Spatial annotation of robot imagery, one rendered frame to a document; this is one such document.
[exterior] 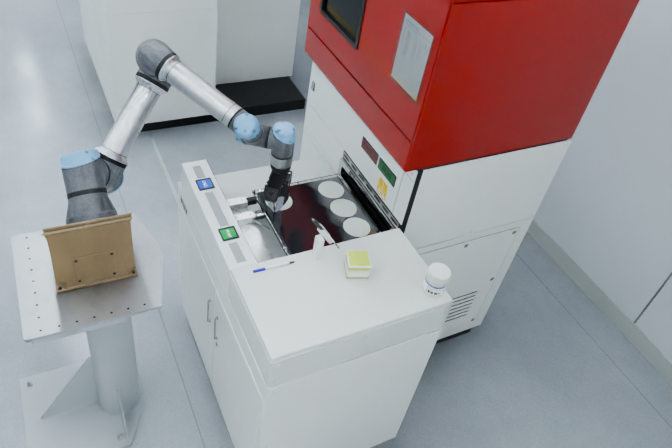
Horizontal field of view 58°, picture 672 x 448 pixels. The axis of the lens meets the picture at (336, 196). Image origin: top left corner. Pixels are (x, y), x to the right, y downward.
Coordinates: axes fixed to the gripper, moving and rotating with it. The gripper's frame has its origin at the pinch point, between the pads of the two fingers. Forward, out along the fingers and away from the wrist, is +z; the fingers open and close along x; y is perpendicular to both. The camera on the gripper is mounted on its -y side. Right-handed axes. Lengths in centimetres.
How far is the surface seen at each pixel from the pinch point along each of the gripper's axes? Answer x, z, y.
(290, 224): -7.0, 1.4, -3.8
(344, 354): -36, 5, -49
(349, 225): -27.5, 1.3, 2.8
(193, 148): 82, 91, 135
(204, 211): 21.3, -4.7, -13.8
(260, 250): -0.1, 3.3, -17.7
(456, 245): -70, 14, 19
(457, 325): -87, 76, 32
